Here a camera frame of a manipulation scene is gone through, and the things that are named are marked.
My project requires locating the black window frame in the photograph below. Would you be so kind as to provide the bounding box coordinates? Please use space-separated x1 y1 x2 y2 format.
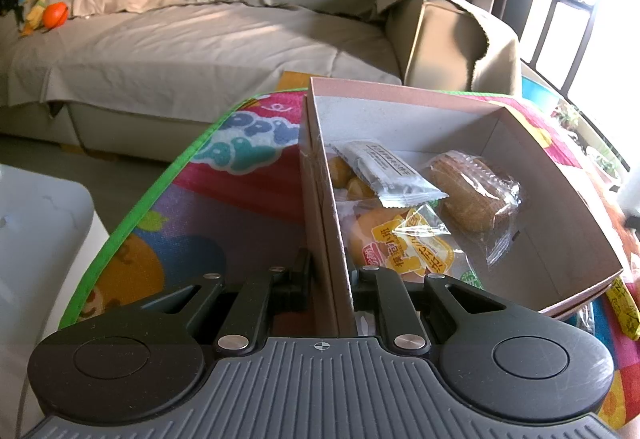
520 0 640 170

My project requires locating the colourful printed play mat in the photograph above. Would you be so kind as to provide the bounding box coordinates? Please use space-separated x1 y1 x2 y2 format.
57 71 640 430

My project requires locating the pink cardboard box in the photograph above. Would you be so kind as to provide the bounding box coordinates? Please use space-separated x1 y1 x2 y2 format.
298 76 626 339

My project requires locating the orange toy ball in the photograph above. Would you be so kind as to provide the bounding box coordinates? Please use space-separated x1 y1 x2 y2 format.
42 1 70 28

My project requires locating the teal plastic basin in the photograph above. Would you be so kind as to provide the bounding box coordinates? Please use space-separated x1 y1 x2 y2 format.
520 74 567 116

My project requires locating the tan sofa armrest cover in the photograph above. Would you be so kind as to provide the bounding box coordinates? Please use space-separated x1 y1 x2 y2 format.
375 0 521 96

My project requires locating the yellow-green snack packet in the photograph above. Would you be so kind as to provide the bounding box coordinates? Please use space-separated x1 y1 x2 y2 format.
606 275 640 341

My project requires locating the orange bun snack packet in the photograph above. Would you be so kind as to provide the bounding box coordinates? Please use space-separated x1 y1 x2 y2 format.
345 203 482 291

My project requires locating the pale pot with green plant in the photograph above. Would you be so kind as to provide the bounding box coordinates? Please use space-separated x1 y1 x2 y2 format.
586 145 627 186

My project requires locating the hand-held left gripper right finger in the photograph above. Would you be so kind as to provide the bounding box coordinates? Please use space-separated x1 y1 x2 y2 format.
350 266 532 355

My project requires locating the brown cake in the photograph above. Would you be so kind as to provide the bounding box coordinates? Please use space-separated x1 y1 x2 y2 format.
424 149 524 268

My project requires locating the yellow plush toy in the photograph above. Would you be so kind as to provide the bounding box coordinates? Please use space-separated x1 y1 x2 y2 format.
19 0 57 38

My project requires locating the white and dark snack packet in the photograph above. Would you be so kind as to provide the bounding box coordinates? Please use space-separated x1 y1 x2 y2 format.
331 139 449 210

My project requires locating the beige sofa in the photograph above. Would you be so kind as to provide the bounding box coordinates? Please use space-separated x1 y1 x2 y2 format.
0 0 521 157

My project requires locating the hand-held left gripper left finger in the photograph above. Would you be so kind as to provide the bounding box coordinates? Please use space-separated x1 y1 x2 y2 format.
134 248 313 356

